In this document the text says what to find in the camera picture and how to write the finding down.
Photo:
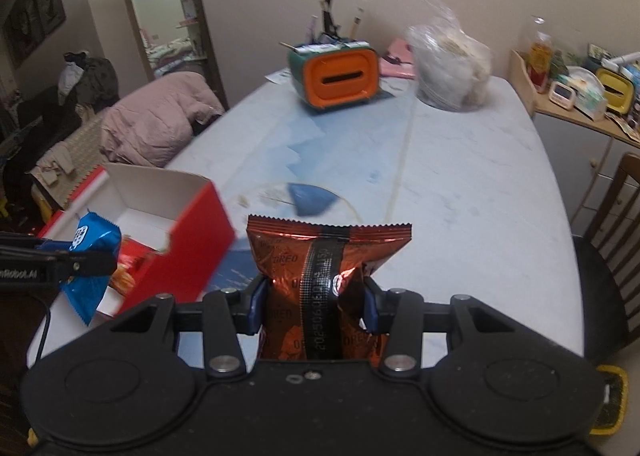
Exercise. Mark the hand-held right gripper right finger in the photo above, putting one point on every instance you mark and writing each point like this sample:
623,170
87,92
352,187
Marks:
370,308

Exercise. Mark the orange and green tissue box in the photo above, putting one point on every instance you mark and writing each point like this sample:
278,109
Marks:
337,78

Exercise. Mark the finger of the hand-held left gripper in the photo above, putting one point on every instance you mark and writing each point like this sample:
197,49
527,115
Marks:
90,262

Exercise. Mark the orange snack packets in box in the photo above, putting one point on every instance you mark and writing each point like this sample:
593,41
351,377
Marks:
132,266

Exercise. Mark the yellow tissue box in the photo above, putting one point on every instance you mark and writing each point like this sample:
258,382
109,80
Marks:
616,90

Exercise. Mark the dark clothes pile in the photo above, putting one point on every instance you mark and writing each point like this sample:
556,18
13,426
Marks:
90,78

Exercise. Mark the pink jacket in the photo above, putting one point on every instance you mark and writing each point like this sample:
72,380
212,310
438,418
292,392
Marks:
155,120

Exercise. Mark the wall mirror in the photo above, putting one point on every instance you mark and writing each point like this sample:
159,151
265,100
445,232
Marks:
165,0

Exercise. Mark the red cardboard box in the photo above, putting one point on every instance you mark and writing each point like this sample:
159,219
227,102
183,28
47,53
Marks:
190,246

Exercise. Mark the blue snack packet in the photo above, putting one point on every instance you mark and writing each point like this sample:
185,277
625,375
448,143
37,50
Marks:
95,238

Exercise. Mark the framed wall picture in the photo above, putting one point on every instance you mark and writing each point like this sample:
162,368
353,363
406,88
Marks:
35,10

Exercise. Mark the red-brown foil snack bag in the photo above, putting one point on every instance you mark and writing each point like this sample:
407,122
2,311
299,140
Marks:
325,276

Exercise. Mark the clear plastic bag of snacks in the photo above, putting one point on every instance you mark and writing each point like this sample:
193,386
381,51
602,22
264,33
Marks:
450,65

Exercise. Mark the red and yellow bag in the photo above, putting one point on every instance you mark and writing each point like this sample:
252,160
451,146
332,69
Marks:
541,58

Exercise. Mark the yellow trash bin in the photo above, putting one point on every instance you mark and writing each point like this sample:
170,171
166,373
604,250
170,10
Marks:
612,401

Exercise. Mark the white digital timer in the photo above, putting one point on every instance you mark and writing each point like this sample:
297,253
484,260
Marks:
564,93

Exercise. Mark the pink cloth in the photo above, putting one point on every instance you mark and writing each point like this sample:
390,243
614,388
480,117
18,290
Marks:
397,60

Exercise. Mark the wooden cabinet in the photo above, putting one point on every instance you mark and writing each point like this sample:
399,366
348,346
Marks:
575,150

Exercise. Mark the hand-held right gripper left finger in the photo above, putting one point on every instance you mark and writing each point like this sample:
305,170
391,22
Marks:
257,303

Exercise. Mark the wooden chair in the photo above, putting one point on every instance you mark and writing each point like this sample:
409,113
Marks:
605,256

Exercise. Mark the white paper sheet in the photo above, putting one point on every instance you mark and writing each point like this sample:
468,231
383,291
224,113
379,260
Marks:
277,76

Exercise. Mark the pack of tissues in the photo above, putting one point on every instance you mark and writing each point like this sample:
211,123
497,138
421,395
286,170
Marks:
590,95

